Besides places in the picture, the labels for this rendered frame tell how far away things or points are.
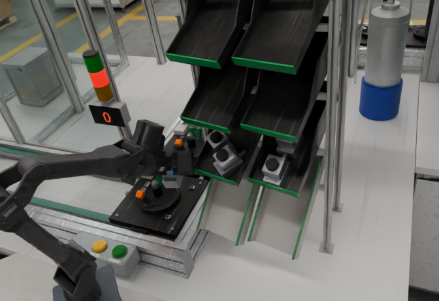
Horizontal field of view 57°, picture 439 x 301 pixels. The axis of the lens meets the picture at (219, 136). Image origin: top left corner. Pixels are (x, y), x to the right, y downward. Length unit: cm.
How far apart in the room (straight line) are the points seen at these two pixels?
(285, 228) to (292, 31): 52
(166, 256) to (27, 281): 47
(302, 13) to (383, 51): 81
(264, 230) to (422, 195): 74
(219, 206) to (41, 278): 61
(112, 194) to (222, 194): 49
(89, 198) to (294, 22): 98
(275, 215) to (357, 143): 64
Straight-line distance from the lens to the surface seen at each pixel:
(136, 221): 129
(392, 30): 160
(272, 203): 111
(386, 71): 167
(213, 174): 103
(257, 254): 127
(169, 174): 108
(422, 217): 176
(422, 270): 200
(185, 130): 158
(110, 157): 86
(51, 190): 163
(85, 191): 156
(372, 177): 151
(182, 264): 120
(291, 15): 87
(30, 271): 148
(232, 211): 114
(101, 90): 131
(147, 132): 92
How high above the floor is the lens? 187
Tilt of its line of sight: 36 degrees down
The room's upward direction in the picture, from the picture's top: 10 degrees counter-clockwise
